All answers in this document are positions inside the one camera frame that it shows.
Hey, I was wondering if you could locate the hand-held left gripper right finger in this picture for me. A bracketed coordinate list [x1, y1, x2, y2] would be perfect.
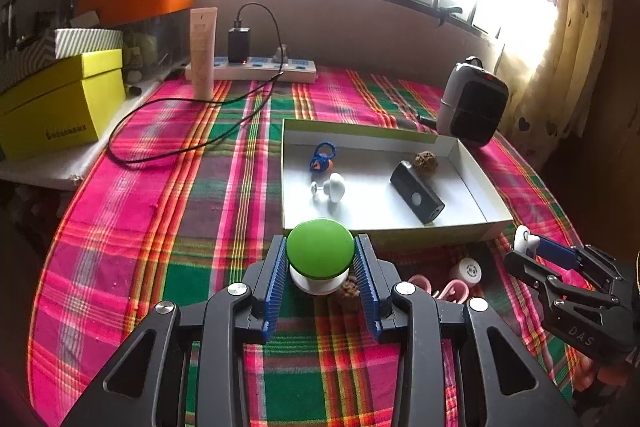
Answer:
[354, 234, 576, 427]

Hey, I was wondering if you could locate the striped gift box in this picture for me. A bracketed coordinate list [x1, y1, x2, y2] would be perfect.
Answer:
[0, 28, 124, 94]

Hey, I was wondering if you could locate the pink green plaid tablecloth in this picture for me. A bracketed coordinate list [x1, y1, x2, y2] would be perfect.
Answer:
[30, 67, 596, 427]

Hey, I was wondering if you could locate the pink plastic clip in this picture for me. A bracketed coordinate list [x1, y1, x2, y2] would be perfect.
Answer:
[409, 274, 436, 295]
[435, 278, 471, 305]

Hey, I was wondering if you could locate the blue and orange toy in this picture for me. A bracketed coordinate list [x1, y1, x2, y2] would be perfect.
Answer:
[308, 140, 337, 172]

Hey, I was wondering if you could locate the person's right hand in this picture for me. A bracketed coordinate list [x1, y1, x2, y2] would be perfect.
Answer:
[575, 354, 640, 403]

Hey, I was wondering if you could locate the small white round container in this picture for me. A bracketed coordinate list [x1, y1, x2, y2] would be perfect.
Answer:
[448, 257, 483, 285]

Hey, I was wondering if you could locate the black charger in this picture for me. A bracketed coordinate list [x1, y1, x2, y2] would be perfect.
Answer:
[227, 27, 251, 64]

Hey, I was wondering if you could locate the white ball with hook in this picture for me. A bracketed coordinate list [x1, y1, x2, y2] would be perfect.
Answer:
[310, 173, 347, 214]

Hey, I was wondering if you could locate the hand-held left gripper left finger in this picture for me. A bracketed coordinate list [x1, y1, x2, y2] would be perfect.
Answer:
[60, 234, 288, 427]

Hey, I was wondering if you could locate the yellow cardboard box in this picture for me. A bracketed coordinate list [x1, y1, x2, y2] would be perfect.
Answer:
[0, 49, 126, 160]

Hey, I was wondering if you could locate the clear plastic container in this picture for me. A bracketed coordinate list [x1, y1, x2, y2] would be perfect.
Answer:
[122, 14, 193, 80]

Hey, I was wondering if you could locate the green and white cardboard tray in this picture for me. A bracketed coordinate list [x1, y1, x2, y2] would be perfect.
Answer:
[281, 118, 515, 250]

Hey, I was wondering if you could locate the black charger cable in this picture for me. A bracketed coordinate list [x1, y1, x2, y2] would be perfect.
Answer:
[107, 3, 288, 168]

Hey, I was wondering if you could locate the brown walnut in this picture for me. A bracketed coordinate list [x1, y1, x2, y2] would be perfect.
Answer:
[414, 150, 439, 175]
[336, 274, 362, 305]

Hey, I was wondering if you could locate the white grey animal-shaped gadget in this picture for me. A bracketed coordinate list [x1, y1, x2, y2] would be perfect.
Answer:
[515, 225, 543, 260]

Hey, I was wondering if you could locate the dark jar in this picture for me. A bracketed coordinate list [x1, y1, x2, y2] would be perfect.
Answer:
[0, 0, 21, 52]

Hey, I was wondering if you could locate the cream-coloured tube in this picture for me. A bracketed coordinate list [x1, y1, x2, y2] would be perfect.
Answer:
[190, 7, 219, 100]

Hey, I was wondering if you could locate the cream heart-print curtain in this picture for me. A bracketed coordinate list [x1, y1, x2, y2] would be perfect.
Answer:
[500, 0, 621, 188]

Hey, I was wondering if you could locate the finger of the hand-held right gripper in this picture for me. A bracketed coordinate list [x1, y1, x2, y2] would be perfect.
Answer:
[539, 238, 626, 288]
[504, 249, 601, 308]

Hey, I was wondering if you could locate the white power strip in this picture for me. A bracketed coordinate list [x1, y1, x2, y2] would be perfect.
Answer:
[185, 56, 318, 84]

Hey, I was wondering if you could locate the green-topped white suction hook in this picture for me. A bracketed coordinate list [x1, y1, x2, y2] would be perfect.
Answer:
[286, 218, 355, 297]

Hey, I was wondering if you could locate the grey space heater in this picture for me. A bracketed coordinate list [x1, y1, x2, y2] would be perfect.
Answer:
[436, 57, 510, 148]

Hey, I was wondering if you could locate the black rectangular device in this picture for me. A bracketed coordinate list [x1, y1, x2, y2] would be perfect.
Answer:
[390, 160, 446, 225]

